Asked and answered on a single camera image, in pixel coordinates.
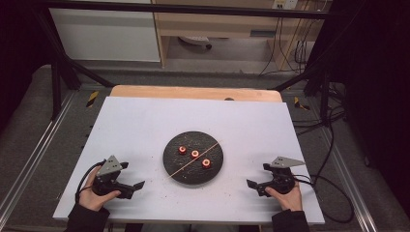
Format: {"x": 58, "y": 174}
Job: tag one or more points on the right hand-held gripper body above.
{"x": 282, "y": 180}

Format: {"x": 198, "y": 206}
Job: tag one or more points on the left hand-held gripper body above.
{"x": 108, "y": 183}

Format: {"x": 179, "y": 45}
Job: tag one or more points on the black round plate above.
{"x": 180, "y": 167}

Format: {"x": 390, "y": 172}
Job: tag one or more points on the red hawthorn piece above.
{"x": 194, "y": 154}
{"x": 206, "y": 163}
{"x": 182, "y": 150}

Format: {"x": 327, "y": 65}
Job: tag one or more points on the thin wooden skewer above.
{"x": 188, "y": 167}

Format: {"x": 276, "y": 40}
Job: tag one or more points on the person's right hand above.
{"x": 290, "y": 201}

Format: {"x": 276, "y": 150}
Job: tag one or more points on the person's left hand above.
{"x": 92, "y": 199}

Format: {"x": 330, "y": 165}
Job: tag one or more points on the white board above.
{"x": 145, "y": 129}

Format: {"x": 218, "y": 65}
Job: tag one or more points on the yellow black tape strip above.
{"x": 92, "y": 98}
{"x": 300, "y": 103}

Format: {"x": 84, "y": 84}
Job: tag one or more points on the wooden table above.
{"x": 193, "y": 92}

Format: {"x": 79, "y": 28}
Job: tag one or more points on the white cabinet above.
{"x": 106, "y": 35}

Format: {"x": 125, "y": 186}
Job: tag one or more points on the black curtain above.
{"x": 19, "y": 48}
{"x": 377, "y": 80}

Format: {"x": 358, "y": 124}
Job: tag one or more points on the grey chair base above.
{"x": 195, "y": 40}

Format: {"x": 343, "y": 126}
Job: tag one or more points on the light wooden desk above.
{"x": 206, "y": 24}

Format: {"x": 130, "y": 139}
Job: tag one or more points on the aluminium rail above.
{"x": 35, "y": 151}
{"x": 349, "y": 180}

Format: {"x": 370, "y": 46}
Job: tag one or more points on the black metal frame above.
{"x": 161, "y": 8}

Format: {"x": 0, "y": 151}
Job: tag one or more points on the white wall socket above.
{"x": 285, "y": 4}

